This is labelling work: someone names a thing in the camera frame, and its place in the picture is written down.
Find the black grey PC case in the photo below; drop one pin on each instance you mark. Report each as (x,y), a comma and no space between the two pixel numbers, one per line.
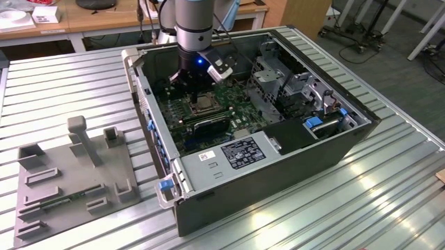
(261,198)

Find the blue drive latch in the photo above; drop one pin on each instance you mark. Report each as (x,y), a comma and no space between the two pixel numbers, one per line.
(312,122)

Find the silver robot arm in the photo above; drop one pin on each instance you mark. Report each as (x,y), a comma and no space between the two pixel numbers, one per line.
(193,26)

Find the wooden desk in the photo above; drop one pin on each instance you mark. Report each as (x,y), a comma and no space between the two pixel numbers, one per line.
(105,18)

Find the grey metal drive cage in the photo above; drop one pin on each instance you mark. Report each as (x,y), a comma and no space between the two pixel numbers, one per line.
(266,75)

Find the grey power supply unit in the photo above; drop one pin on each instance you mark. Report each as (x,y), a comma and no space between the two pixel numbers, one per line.
(209,172)

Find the red white bag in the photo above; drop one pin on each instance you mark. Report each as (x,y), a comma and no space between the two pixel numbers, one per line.
(42,1)

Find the blue card retention tab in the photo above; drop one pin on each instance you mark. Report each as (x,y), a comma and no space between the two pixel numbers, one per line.
(150,125)

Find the blue case latch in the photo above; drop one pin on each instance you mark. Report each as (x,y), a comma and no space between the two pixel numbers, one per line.
(164,185)

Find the silver green CPU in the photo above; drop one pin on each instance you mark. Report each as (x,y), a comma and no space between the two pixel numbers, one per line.
(209,101)

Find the wooden block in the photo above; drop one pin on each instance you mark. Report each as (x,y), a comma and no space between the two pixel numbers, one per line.
(441,179)

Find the grey parts rack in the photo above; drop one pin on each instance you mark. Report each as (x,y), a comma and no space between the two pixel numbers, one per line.
(87,182)

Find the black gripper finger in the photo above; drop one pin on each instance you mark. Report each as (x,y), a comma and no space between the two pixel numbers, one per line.
(176,76)
(196,97)

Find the wooden cabinet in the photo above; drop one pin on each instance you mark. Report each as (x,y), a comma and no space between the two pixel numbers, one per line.
(306,15)

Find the white foam tray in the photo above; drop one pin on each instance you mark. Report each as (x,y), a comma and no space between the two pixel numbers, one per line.
(18,24)

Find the black wheeled stand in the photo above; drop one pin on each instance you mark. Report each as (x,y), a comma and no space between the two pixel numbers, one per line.
(371,39)

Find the black graphics card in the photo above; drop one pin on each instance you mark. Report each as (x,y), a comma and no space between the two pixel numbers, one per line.
(210,127)

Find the CPU socket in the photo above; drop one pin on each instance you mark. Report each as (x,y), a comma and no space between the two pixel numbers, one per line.
(205,112)

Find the white cardboard box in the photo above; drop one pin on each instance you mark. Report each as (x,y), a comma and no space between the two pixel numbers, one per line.
(47,14)

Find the small blue clip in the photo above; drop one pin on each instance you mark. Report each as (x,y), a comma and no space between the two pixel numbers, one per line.
(343,112)

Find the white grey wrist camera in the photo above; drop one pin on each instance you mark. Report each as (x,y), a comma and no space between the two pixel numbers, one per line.
(221,73)

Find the white table frame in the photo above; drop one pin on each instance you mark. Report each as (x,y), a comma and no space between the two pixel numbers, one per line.
(417,50)

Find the silver chipset heatsink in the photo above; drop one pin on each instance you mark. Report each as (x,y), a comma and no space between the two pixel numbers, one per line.
(242,134)

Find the green RAM stick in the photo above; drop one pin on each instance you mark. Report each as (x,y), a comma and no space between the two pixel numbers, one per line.
(205,117)
(59,201)

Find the green motherboard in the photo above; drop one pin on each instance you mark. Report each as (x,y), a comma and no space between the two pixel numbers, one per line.
(244,112)

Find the black round base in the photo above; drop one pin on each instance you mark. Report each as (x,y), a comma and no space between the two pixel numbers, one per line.
(95,4)

